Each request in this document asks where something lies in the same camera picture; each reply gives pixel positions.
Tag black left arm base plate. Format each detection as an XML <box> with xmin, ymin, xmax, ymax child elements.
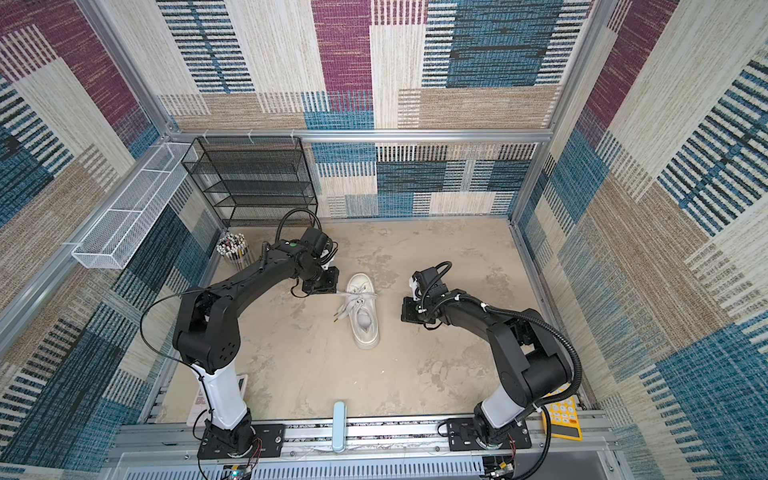
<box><xmin>197</xmin><ymin>422</ymin><xmax>286</xmax><ymax>460</ymax></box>

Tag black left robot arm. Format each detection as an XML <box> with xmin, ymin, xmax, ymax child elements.
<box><xmin>172</xmin><ymin>226</ymin><xmax>338</xmax><ymax>457</ymax></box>

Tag clear tube of coloured pencils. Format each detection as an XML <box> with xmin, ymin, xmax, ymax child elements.
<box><xmin>214</xmin><ymin>232</ymin><xmax>256</xmax><ymax>281</ymax></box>

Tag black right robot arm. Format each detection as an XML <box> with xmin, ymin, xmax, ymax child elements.
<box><xmin>401</xmin><ymin>261</ymin><xmax>583</xmax><ymax>449</ymax></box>

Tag black wire mesh shelf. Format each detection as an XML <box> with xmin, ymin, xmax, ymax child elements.
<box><xmin>181</xmin><ymin>136</ymin><xmax>318</xmax><ymax>228</ymax></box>

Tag white wire mesh basket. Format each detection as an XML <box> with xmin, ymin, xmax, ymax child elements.
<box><xmin>72</xmin><ymin>142</ymin><xmax>189</xmax><ymax>270</ymax></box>

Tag yellow calculator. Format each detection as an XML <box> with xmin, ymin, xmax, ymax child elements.
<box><xmin>545</xmin><ymin>395</ymin><xmax>583</xmax><ymax>442</ymax></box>

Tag light blue handle bar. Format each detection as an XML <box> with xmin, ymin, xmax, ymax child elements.
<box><xmin>331</xmin><ymin>401</ymin><xmax>347</xmax><ymax>453</ymax></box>

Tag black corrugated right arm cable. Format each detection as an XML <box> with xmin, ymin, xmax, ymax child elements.
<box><xmin>416</xmin><ymin>260</ymin><xmax>584</xmax><ymax>415</ymax></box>

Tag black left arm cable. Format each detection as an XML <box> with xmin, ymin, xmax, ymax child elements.
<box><xmin>274</xmin><ymin>207</ymin><xmax>323</xmax><ymax>247</ymax></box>

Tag white canvas sneaker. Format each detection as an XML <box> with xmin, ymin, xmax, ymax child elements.
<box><xmin>343</xmin><ymin>273</ymin><xmax>380</xmax><ymax>350</ymax></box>

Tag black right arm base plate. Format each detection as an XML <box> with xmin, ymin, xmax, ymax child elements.
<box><xmin>437</xmin><ymin>417</ymin><xmax>532</xmax><ymax>451</ymax></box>

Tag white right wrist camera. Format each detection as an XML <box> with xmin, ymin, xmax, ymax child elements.
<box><xmin>409</xmin><ymin>276</ymin><xmax>421</xmax><ymax>301</ymax></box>

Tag pink white flat device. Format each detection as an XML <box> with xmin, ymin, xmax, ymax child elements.
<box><xmin>186</xmin><ymin>374</ymin><xmax>248</xmax><ymax>427</ymax></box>

